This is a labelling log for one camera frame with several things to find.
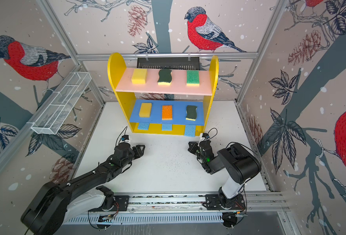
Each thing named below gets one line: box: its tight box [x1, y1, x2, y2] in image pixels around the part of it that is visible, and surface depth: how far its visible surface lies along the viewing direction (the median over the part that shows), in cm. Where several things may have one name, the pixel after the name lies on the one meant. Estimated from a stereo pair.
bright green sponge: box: [186, 70, 200, 87], surface depth 75 cm
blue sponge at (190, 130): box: [185, 124, 196, 138], surface depth 102 cm
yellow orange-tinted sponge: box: [138, 102, 153, 118], surface depth 97 cm
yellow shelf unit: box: [107, 52, 220, 135], surface depth 81 cm
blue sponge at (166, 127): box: [161, 123, 173, 132], surface depth 103 cm
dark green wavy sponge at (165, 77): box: [157, 69, 173, 86], surface depth 77 cm
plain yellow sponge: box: [131, 68, 148, 85], surface depth 76 cm
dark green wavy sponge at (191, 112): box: [185, 105, 198, 121], surface depth 94 cm
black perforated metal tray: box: [137, 56, 200, 71], surface depth 97 cm
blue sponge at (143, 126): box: [138, 122, 150, 131], surface depth 105 cm
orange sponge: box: [161, 104, 173, 121], surface depth 95 cm
